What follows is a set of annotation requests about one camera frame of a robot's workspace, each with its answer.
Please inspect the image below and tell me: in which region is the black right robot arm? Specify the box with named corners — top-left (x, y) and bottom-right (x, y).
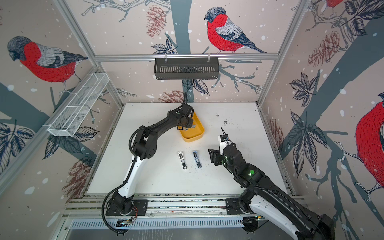
top-left (208, 143), bottom-right (336, 240)

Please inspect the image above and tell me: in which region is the yellow plastic tray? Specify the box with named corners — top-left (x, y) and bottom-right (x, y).
top-left (179, 113), bottom-right (205, 143)

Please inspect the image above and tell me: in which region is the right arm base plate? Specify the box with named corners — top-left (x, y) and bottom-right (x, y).
top-left (224, 198), bottom-right (253, 215)

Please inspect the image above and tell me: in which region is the black wire basket shelf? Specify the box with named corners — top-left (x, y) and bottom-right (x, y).
top-left (154, 58), bottom-right (220, 80)

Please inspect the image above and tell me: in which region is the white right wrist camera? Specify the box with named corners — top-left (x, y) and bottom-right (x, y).
top-left (218, 134), bottom-right (230, 155)

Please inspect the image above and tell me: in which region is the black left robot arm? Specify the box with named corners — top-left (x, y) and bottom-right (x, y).
top-left (103, 103), bottom-right (194, 216)

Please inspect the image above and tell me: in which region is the white wire mesh shelf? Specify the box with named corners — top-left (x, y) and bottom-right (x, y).
top-left (48, 73), bottom-right (110, 137)

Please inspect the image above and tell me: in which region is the aluminium mounting rail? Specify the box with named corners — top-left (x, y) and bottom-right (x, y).
top-left (62, 195), bottom-right (265, 230)

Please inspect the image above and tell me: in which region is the white stapler top part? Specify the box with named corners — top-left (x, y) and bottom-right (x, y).
top-left (178, 151), bottom-right (187, 170)

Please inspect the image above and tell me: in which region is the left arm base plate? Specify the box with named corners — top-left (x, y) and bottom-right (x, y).
top-left (106, 200), bottom-right (149, 217)

